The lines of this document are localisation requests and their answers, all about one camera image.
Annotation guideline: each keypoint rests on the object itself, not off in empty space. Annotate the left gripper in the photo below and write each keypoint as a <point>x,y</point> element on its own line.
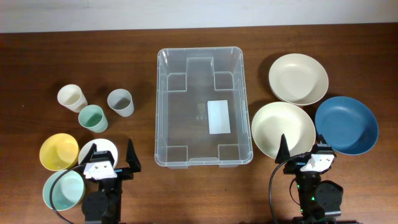
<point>127,173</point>

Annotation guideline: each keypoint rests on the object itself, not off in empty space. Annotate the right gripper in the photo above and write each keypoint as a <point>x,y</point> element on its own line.
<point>296,164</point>

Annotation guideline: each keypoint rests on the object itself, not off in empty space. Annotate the white small bowl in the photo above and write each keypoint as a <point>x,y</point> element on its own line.
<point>102,145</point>

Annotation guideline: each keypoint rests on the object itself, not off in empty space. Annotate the cream plate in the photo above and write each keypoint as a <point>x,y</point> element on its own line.
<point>278,119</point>

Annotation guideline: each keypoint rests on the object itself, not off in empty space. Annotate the mint green plastic cup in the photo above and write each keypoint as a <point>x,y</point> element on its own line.
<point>92,117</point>

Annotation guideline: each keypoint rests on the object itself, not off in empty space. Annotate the yellow small bowl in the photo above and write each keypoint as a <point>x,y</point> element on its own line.
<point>59,151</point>

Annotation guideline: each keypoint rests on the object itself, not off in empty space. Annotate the grey plastic cup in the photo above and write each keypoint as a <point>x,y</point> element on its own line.
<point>120,100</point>

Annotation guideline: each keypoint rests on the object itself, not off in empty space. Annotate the beige plate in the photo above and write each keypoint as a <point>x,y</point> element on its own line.
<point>298,79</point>

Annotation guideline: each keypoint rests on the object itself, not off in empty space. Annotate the cream plastic cup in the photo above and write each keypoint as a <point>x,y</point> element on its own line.
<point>72,97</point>

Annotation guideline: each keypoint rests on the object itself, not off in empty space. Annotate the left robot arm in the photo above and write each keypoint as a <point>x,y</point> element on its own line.
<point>104,205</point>

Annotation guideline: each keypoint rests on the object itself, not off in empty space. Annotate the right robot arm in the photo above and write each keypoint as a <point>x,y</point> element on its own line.
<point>319,199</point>

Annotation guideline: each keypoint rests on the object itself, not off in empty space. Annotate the white label in container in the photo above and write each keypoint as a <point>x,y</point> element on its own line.
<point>218,117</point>

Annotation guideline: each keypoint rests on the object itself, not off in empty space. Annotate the clear plastic storage container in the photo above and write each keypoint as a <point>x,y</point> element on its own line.
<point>187,78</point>

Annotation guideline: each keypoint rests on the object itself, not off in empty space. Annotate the light blue small bowl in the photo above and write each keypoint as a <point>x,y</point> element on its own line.
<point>68,191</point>

